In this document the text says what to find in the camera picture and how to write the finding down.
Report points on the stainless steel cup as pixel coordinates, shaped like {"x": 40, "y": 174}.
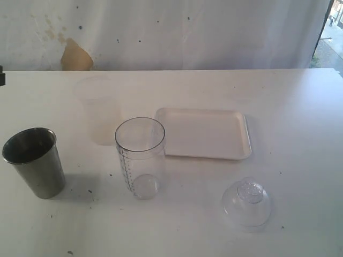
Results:
{"x": 34, "y": 155}

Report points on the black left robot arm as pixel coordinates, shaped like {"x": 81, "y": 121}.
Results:
{"x": 2, "y": 77}

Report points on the clear plastic shaker cup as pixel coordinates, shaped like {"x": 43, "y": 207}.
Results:
{"x": 140, "y": 143}

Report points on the clear dome shaker lid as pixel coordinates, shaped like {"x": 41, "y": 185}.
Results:
{"x": 246, "y": 204}

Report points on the white rectangular plastic tray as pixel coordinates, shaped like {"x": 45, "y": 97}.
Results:
{"x": 219, "y": 134}

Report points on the translucent white plastic cup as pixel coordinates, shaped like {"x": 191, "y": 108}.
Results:
{"x": 101, "y": 107}

